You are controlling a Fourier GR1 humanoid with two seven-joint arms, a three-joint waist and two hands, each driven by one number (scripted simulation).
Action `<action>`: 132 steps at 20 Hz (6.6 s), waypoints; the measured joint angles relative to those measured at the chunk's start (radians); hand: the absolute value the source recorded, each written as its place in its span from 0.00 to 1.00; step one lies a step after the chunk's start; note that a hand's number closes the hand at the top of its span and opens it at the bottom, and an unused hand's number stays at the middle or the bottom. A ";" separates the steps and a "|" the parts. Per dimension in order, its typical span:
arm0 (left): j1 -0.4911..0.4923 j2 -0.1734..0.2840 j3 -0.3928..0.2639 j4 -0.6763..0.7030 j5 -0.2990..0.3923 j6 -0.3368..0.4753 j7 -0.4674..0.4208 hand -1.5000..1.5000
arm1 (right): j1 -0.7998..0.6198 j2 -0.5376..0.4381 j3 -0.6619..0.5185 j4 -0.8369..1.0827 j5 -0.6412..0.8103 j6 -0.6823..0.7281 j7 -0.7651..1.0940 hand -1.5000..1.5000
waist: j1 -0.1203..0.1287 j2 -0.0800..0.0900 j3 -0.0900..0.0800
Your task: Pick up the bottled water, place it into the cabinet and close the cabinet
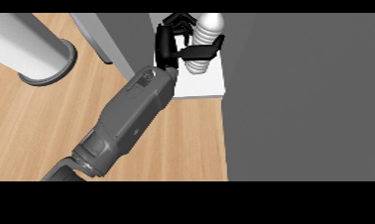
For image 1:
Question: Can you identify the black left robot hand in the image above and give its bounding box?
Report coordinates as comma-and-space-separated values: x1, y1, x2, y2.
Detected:
154, 13, 228, 71

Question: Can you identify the dark grey cabinet door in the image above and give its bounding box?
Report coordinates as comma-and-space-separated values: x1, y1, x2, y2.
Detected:
222, 13, 375, 181

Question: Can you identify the white ribbed water bottle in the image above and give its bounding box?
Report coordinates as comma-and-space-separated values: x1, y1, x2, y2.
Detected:
183, 13, 228, 75

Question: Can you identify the white cylinder with grey base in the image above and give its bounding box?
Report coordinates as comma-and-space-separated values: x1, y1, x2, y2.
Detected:
0, 13, 80, 87

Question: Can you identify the pale grey flat panel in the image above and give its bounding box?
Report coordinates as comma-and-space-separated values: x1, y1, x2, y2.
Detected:
70, 13, 114, 65

